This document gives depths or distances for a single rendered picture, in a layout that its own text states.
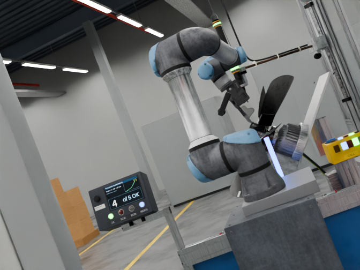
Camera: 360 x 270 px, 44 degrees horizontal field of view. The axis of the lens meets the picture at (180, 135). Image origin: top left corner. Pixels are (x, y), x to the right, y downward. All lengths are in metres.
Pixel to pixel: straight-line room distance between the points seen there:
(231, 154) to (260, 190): 0.15
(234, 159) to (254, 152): 0.07
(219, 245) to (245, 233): 0.58
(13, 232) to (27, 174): 0.07
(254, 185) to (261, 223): 0.14
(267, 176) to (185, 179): 8.27
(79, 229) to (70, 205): 0.56
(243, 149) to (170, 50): 0.44
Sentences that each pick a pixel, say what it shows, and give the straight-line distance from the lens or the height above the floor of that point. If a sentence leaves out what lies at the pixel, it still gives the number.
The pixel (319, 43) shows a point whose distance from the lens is 2.71.
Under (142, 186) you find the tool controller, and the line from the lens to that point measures 1.97.
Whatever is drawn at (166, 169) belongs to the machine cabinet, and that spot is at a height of 0.85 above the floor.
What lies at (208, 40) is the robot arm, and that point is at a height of 1.60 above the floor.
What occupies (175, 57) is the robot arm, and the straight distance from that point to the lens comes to 1.58.
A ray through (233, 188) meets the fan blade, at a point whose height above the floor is 0.97.
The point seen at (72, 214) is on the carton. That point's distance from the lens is 10.19.
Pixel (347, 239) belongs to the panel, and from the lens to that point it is 2.07.
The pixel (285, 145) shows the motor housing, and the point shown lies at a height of 1.09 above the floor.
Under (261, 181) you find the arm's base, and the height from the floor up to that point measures 1.09.
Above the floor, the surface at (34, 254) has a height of 1.25.
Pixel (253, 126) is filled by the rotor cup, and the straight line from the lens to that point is 2.37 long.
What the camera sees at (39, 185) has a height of 1.32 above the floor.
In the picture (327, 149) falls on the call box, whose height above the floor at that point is 1.05.
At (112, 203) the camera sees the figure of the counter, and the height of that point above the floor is 1.17.
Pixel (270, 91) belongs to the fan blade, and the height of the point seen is 1.38.
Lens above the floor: 1.31
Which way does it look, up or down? 1 degrees up
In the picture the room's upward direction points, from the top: 22 degrees counter-clockwise
